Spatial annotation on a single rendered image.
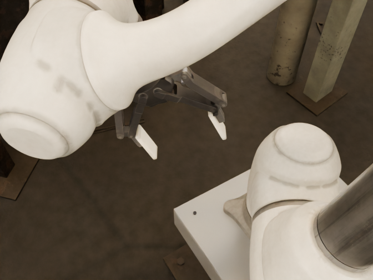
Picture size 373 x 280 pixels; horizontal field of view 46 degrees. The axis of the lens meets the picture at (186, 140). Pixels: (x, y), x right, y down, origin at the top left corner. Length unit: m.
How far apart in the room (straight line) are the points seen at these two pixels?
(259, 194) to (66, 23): 0.48
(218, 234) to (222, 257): 0.05
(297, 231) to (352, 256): 0.08
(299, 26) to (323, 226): 1.09
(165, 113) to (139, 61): 1.29
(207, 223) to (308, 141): 0.32
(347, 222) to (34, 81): 0.41
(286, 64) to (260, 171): 0.99
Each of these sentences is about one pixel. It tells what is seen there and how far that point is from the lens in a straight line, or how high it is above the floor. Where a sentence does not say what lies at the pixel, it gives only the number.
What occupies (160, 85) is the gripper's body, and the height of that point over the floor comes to 0.82.
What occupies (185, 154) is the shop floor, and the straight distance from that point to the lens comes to 1.59.
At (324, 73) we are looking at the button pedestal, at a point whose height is 0.17.
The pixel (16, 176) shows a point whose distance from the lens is 1.64.
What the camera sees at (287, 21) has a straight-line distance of 1.63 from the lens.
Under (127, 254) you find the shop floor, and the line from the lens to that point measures 1.42.
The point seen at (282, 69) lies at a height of 0.09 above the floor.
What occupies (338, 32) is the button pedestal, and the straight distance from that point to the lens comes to 1.57.
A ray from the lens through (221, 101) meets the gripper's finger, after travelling 0.70.
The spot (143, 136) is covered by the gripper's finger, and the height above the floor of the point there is 0.69.
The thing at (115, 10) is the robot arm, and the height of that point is 0.99.
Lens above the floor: 1.31
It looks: 54 degrees down
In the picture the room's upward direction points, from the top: straight up
